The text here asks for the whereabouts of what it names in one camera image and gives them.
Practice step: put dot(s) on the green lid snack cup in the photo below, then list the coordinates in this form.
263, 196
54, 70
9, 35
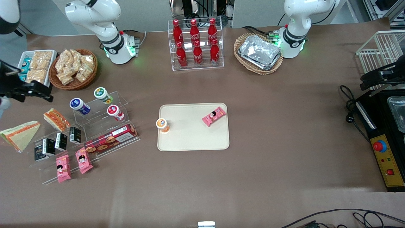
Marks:
102, 95

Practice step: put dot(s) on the stacked aluminium foil trays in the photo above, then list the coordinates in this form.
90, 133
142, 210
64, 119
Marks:
259, 52

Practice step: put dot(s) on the small black drink carton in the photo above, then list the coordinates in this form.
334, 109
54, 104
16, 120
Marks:
49, 147
40, 154
61, 142
75, 135

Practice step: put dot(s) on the clear peanut snack bag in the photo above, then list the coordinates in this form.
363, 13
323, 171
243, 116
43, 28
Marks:
63, 61
76, 57
65, 78
85, 68

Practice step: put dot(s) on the red rocker switch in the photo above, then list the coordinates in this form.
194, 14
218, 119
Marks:
390, 172

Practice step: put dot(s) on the red emergency stop button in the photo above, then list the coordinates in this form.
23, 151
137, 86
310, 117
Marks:
379, 146

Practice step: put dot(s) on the blue wrapped snack pack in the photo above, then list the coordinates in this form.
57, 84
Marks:
25, 65
22, 77

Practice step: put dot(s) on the silver metal bracket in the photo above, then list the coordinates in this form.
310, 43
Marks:
206, 224

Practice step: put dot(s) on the clear peanut brittle pack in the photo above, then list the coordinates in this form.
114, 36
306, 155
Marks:
41, 59
37, 76

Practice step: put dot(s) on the red lid snack cup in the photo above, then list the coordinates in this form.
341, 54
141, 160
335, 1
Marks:
115, 112

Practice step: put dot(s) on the long red cookie box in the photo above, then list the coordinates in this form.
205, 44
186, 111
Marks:
110, 138

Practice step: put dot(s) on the large clear acrylic step stand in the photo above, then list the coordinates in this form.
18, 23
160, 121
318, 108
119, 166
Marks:
104, 152

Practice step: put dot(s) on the large triangular sandwich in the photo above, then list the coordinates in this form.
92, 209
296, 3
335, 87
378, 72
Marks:
20, 136

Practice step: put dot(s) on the black equipment stand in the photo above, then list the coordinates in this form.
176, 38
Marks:
202, 9

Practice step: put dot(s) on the small wrapped sandwich orange filling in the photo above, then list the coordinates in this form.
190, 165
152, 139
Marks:
57, 119

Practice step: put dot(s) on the blue lid snack cup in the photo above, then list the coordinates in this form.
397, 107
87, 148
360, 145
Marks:
79, 105

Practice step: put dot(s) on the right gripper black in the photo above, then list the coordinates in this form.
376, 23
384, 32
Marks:
9, 83

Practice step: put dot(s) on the beige plastic serving tray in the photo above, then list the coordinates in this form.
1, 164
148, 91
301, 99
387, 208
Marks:
193, 139

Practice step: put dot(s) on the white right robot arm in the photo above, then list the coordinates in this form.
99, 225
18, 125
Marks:
95, 15

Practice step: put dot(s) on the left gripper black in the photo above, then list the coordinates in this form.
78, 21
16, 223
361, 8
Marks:
393, 71

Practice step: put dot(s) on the light tan oval wicker basket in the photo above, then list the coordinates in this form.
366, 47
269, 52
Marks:
243, 61

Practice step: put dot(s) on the dark brown round wicker basket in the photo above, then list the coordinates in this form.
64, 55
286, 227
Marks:
74, 85

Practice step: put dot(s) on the pink cartoon snack pack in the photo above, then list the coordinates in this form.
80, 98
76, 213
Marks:
84, 161
63, 169
214, 116

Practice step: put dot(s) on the black sealing machine yellow panel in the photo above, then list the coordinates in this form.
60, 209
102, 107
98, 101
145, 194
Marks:
383, 126

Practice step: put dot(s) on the steel food container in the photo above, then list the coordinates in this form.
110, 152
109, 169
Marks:
398, 114

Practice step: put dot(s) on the clear acrylic bottle rack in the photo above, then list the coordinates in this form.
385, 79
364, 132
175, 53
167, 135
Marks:
196, 68

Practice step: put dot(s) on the red cola bottle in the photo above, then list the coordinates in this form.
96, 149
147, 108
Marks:
194, 31
212, 30
198, 56
177, 31
181, 57
215, 53

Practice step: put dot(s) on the white rectangular snack bin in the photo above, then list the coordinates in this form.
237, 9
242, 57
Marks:
52, 68

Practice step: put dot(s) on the small clear acrylic step stand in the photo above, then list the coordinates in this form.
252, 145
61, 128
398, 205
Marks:
95, 118

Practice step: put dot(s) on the aluminium frame shelf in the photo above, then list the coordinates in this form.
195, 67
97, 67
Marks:
384, 8

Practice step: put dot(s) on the orange lid snack cup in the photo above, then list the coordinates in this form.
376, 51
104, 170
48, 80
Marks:
162, 125

